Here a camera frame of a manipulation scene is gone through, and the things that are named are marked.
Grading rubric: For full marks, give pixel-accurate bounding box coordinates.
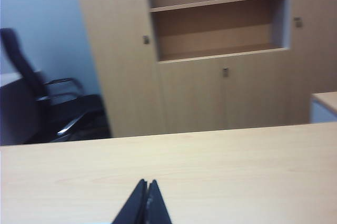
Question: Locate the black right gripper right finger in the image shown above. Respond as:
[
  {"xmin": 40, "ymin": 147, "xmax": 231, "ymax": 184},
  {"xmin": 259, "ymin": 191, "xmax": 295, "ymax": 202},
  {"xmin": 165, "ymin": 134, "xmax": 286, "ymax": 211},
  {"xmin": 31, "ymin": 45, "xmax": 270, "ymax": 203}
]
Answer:
[{"xmin": 143, "ymin": 179, "xmax": 173, "ymax": 224}]

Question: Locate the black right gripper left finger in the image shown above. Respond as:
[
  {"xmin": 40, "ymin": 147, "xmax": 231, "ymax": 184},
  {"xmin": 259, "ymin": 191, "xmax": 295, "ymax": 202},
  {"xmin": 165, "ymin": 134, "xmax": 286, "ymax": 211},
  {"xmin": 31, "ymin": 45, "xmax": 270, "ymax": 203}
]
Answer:
[{"xmin": 112, "ymin": 178, "xmax": 150, "ymax": 224}]

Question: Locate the light wooden cabinet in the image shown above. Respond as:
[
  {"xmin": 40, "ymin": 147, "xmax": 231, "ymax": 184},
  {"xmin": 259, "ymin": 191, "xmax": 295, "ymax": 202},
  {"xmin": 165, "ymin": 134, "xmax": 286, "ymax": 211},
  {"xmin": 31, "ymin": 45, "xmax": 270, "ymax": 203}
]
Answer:
[{"xmin": 72, "ymin": 0, "xmax": 337, "ymax": 138}]

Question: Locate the black office chair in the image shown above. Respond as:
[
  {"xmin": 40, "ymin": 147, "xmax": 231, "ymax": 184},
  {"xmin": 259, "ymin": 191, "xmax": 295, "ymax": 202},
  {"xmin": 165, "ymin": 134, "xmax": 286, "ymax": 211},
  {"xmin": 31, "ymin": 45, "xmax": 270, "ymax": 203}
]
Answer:
[{"xmin": 0, "ymin": 28, "xmax": 111, "ymax": 146}]

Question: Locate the wooden shelf board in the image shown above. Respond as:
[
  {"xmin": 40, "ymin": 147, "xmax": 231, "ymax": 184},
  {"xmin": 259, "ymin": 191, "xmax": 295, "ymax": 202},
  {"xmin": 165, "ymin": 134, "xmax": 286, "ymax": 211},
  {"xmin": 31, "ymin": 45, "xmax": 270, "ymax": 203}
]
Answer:
[{"xmin": 150, "ymin": 0, "xmax": 290, "ymax": 13}]

